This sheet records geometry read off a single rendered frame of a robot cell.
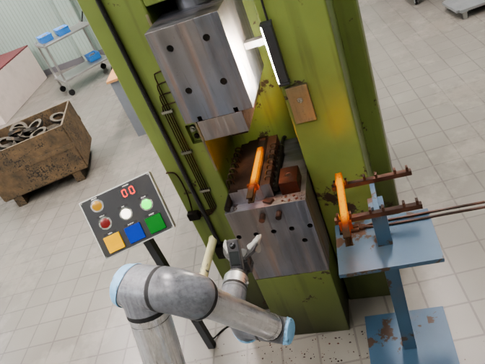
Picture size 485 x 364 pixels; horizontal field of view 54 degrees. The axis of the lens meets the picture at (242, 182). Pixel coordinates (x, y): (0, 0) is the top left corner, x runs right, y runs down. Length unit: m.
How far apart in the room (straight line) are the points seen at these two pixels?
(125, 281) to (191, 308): 0.19
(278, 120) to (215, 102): 0.63
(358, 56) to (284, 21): 0.63
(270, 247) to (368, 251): 0.49
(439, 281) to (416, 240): 0.84
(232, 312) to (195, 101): 0.93
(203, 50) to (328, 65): 0.50
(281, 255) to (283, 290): 0.25
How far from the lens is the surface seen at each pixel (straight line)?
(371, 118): 2.61
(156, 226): 2.18
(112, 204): 2.21
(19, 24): 10.59
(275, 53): 1.94
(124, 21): 2.07
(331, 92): 2.04
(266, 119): 2.50
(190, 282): 1.21
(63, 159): 5.35
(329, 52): 1.97
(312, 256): 2.32
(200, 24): 1.83
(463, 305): 2.77
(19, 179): 5.53
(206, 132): 2.02
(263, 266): 2.39
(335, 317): 2.65
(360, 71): 2.49
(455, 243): 3.07
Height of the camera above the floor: 2.16
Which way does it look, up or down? 32 degrees down
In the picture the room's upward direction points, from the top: 23 degrees counter-clockwise
